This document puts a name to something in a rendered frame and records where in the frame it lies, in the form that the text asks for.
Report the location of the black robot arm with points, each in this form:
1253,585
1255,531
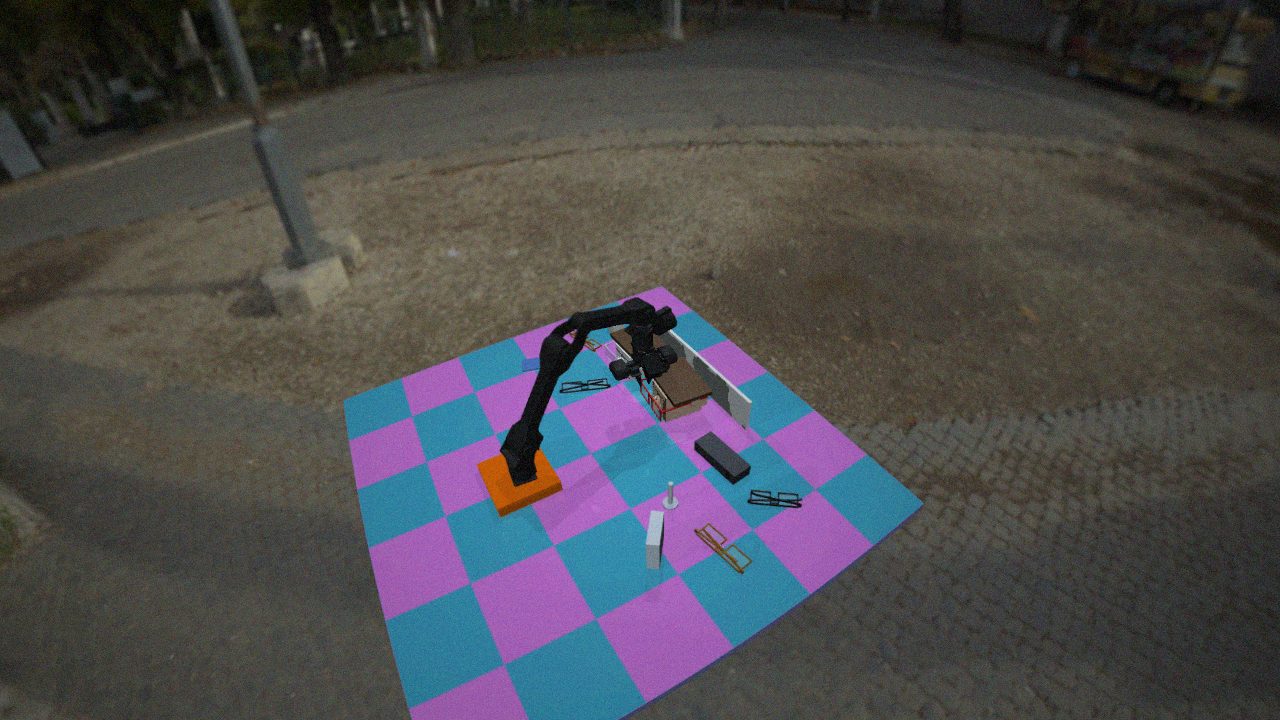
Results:
555,357

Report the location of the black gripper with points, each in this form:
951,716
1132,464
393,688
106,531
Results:
622,370

